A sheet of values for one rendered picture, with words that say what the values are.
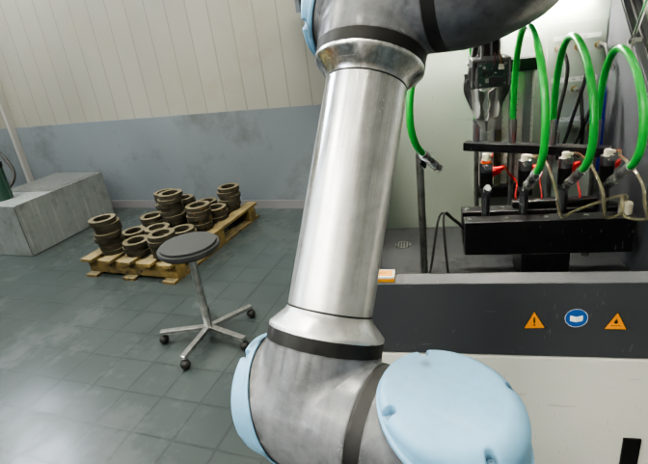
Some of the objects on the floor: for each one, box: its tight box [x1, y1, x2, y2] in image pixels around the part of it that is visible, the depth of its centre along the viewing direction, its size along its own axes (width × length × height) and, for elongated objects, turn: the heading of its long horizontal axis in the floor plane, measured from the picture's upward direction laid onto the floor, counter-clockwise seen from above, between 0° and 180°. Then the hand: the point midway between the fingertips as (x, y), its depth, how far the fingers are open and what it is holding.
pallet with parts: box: [81, 182, 259, 286], centre depth 362 cm, size 83×122×43 cm
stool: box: [156, 232, 256, 369], centre depth 231 cm, size 50×52×55 cm
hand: (485, 124), depth 97 cm, fingers closed
